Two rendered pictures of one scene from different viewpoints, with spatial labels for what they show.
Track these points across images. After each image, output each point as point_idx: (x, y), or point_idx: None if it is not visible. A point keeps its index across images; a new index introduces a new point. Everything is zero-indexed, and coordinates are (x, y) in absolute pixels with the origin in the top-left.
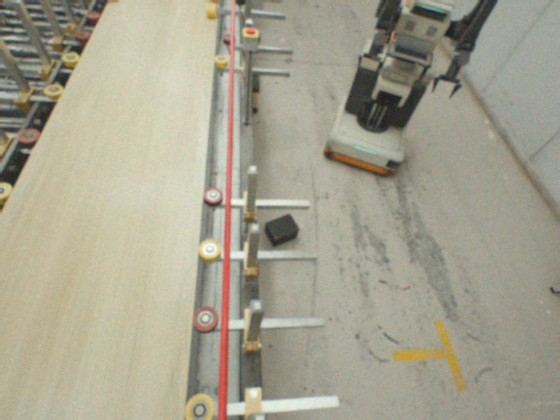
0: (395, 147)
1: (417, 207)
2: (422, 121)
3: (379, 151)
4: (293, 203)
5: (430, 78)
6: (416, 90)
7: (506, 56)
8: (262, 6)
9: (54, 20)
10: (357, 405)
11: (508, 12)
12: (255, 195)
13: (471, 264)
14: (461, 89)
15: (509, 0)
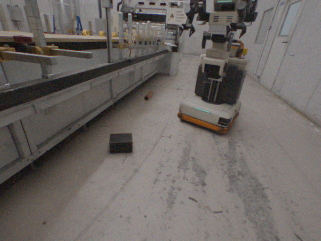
0: (224, 110)
1: (244, 155)
2: (257, 116)
3: (212, 111)
4: (78, 51)
5: (243, 64)
6: (232, 66)
7: (315, 84)
8: (174, 75)
9: (48, 28)
10: None
11: (310, 64)
12: (35, 21)
13: (303, 211)
14: (288, 109)
15: (309, 59)
